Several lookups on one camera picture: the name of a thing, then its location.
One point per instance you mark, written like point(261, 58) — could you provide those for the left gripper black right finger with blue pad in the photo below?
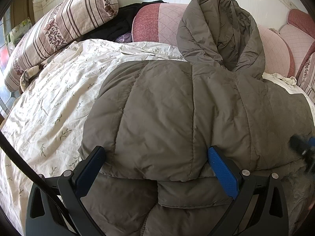
point(270, 214)

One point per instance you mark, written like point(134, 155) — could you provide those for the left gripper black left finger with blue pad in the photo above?
point(44, 217)

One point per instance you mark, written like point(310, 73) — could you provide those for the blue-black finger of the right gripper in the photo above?
point(305, 148)

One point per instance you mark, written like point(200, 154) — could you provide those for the grey-brown hooded puffer jacket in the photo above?
point(156, 120)

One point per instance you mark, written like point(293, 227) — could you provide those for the white floral bed sheet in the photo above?
point(46, 123)

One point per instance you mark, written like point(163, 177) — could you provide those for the stained glass window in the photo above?
point(7, 97)

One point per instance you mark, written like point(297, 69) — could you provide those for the floral box by window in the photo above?
point(17, 33)

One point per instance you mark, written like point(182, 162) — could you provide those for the pink padded headboard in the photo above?
point(286, 51)

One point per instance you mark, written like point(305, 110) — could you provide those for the striped floral bolster pillow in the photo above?
point(62, 25)

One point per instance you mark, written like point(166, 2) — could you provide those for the purple cloth item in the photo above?
point(125, 38)

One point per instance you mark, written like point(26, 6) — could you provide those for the black garment by headboard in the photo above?
point(119, 25)

